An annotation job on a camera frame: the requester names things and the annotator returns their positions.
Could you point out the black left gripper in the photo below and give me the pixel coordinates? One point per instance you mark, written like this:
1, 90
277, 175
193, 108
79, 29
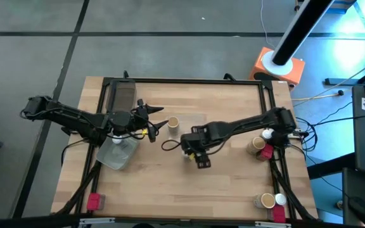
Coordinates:
143, 120

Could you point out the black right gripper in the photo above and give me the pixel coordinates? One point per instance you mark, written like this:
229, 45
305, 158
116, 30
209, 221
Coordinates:
201, 139

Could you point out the tan lid spice jar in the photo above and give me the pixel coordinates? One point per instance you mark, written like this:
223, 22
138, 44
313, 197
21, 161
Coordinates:
173, 122
268, 200
258, 143

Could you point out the red block edge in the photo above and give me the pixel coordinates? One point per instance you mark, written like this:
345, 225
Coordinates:
267, 151

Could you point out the red block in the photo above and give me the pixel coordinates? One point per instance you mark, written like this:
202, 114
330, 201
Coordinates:
279, 214

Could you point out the red lid spice jar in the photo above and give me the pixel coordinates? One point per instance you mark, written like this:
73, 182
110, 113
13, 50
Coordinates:
93, 201

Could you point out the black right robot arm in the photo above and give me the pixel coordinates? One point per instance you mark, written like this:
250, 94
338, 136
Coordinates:
249, 122

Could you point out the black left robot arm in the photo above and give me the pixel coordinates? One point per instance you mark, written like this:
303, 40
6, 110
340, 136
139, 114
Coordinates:
74, 118

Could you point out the dark translucent plastic bin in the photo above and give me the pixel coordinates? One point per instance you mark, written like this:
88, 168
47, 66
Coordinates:
124, 95

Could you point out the translucent grey plastic bin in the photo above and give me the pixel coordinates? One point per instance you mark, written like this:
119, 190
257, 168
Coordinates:
119, 156

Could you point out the white round disc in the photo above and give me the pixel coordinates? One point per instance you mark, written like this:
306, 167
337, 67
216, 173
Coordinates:
266, 65

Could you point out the black floor bar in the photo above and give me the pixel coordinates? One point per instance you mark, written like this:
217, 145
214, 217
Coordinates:
328, 166

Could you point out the orange box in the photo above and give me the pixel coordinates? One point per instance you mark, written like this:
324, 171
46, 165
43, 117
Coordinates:
296, 68

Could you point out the small grey round object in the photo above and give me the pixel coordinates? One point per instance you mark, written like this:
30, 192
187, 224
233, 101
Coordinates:
339, 204

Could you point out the black cabinet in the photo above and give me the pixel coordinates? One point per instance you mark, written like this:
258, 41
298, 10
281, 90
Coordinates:
360, 187

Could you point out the black stand foot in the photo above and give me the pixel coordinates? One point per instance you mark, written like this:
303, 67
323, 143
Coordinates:
344, 81

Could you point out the black pole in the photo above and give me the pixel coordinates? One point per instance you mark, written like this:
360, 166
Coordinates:
299, 28

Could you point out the black front beam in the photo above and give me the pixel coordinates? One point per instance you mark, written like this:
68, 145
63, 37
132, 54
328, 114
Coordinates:
27, 221

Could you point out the black frame clamp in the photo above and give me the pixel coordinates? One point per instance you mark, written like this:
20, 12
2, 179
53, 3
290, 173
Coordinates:
125, 74
230, 77

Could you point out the black aluminium table frame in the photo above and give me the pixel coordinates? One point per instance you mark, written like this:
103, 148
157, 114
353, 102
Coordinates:
201, 81

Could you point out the silver metal bracket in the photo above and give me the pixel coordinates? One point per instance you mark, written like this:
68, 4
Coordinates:
97, 221
272, 225

